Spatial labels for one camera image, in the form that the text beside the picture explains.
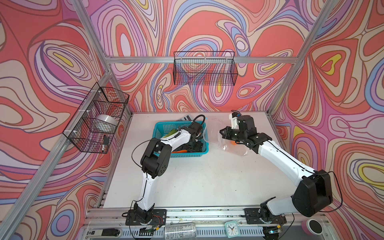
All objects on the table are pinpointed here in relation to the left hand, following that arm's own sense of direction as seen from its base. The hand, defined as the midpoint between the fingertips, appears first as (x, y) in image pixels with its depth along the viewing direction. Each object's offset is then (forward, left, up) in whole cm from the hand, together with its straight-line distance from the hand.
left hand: (197, 148), depth 98 cm
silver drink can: (-45, +9, +4) cm, 46 cm away
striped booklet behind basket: (+26, +8, +1) cm, 27 cm away
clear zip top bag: (+4, -9, +10) cm, 14 cm away
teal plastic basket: (+13, +25, +6) cm, 29 cm away
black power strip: (-46, +44, +2) cm, 63 cm away
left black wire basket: (-4, +53, +28) cm, 60 cm away
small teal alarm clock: (-44, -16, 0) cm, 47 cm away
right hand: (-2, -13, +18) cm, 22 cm away
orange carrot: (-4, +11, +2) cm, 12 cm away
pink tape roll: (-44, -51, +4) cm, 67 cm away
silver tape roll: (-5, +45, +31) cm, 55 cm away
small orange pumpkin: (-12, -17, +25) cm, 32 cm away
